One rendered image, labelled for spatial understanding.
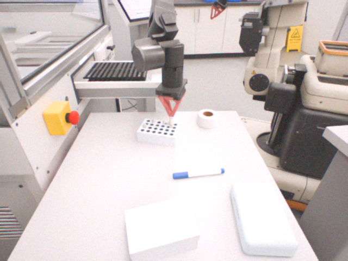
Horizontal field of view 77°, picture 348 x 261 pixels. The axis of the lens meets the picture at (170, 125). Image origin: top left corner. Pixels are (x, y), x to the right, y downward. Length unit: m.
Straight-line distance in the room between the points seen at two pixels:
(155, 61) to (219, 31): 3.66
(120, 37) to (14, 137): 2.17
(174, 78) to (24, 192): 0.50
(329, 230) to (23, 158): 1.07
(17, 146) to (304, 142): 1.20
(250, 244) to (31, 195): 0.55
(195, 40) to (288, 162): 3.07
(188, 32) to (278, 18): 2.85
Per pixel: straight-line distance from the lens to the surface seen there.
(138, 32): 1.86
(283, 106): 1.27
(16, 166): 0.64
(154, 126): 0.71
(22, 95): 0.59
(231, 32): 4.23
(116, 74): 0.87
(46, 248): 0.54
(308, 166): 1.40
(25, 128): 0.59
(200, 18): 4.02
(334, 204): 1.06
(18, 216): 0.82
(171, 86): 0.58
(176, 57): 0.55
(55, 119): 0.64
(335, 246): 1.13
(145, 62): 0.51
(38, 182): 0.67
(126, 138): 0.73
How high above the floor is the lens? 1.19
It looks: 33 degrees down
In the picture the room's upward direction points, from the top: straight up
